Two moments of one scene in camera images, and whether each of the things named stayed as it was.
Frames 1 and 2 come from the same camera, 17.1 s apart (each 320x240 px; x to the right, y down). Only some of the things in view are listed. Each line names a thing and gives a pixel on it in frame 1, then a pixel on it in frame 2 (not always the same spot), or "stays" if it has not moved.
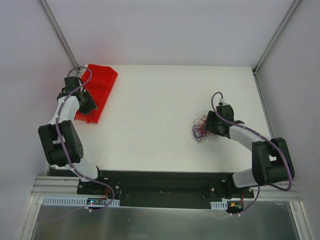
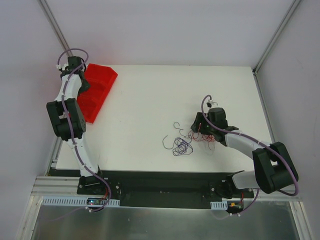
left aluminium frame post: [58, 33] stays
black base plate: [164, 188] stays
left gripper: [88, 104] → [83, 85]
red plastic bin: [97, 81] stays
